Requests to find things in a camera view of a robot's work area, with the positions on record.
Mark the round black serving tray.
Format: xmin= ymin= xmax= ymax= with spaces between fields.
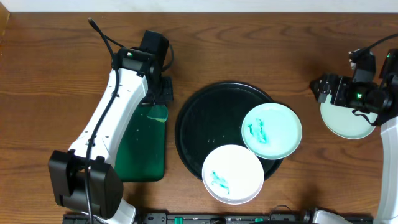
xmin=175 ymin=82 xmax=274 ymax=180

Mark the white plate front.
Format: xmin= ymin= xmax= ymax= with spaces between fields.
xmin=201 ymin=144 xmax=264 ymax=205

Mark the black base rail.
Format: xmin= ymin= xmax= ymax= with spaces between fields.
xmin=62 ymin=210 xmax=373 ymax=224

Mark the dark green sponge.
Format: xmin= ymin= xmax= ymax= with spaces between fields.
xmin=147 ymin=105 xmax=169 ymax=123

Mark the light green plate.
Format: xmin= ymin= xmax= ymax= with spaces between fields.
xmin=320 ymin=95 xmax=376 ymax=139
xmin=241 ymin=103 xmax=303 ymax=160

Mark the rectangular green tray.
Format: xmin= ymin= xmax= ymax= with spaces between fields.
xmin=114 ymin=106 xmax=165 ymax=182

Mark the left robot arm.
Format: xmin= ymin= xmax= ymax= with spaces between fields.
xmin=48 ymin=47 xmax=173 ymax=223

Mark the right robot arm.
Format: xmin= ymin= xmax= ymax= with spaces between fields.
xmin=310 ymin=47 xmax=397 ymax=223

